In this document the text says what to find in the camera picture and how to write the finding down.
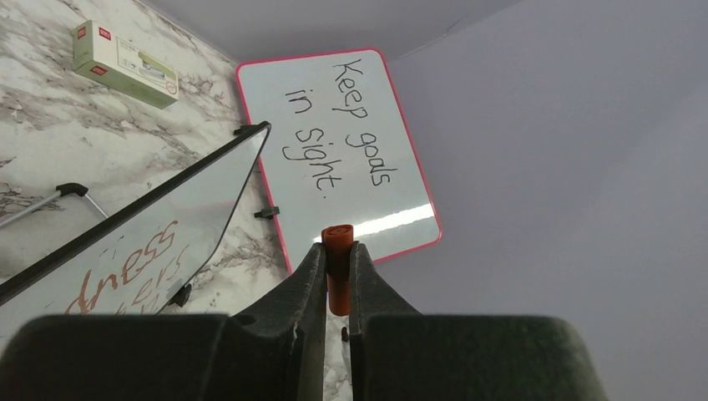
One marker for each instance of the pink framed whiteboard with text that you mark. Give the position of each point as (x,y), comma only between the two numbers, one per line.
(339,152)

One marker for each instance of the black framed small whiteboard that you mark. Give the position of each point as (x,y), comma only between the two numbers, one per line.
(138,259)

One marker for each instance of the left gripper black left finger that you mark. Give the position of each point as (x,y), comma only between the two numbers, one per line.
(273,350)

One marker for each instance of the green white eraser box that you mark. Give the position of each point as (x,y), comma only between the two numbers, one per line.
(102,56)

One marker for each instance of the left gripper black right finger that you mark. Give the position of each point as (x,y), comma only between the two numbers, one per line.
(399,353)

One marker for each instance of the red marker cap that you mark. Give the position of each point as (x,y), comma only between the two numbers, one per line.
(338,242)

